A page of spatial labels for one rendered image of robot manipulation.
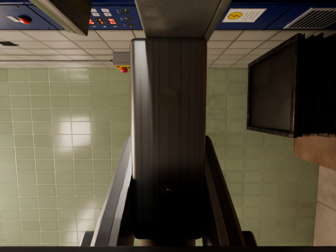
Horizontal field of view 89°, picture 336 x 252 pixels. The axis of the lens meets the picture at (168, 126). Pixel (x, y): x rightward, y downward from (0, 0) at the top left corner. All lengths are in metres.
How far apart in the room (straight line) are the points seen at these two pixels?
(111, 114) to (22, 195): 0.97
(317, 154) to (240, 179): 0.72
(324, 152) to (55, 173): 1.68
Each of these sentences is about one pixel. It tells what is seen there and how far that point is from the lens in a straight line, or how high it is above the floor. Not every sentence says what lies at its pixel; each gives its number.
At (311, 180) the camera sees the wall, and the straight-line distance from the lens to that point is 1.84.
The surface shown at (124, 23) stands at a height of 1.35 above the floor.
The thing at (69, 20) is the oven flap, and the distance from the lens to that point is 0.43.
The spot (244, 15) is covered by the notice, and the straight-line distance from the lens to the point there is 0.67.
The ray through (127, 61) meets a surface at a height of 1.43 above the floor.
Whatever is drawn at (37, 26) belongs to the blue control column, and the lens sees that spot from 0.82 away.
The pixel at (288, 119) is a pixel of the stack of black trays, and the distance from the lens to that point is 0.62.
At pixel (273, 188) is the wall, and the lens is 1.69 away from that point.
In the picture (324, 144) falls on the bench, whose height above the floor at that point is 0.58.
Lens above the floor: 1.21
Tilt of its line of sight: level
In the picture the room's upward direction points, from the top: 90 degrees counter-clockwise
